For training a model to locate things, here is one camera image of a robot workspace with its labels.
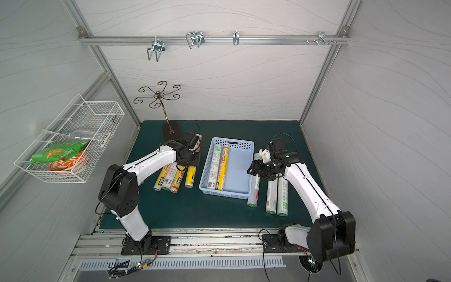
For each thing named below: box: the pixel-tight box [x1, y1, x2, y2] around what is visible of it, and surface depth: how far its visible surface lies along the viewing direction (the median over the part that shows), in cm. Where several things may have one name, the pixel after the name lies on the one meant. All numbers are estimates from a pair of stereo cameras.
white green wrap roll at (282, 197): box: [277, 176, 289, 217], surface depth 85 cm
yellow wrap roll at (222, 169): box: [216, 146, 230, 191], surface depth 95 cm
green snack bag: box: [28, 141, 90, 164], surface depth 55 cm
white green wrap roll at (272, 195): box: [265, 173, 279, 215], surface depth 85 cm
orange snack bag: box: [48, 150, 87, 171], surface depth 60 cm
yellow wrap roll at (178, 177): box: [169, 164, 186, 194], surface depth 91 cm
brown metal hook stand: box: [133, 80, 183, 141], surface depth 96 cm
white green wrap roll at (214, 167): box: [206, 144, 222, 190], surface depth 95 cm
